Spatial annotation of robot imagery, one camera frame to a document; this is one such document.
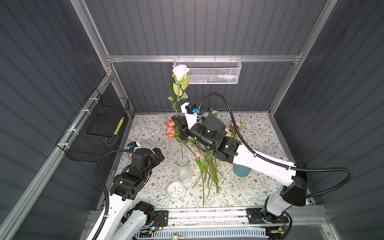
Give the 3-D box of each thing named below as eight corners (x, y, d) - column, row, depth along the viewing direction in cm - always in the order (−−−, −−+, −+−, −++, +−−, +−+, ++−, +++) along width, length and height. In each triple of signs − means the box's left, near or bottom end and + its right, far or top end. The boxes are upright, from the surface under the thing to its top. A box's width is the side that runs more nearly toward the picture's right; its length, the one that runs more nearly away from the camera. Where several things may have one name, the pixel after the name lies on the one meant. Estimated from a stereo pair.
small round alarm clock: (166, 201, 81) (165, 199, 78) (168, 182, 87) (167, 180, 85) (184, 201, 81) (184, 199, 78) (185, 182, 87) (185, 180, 85)
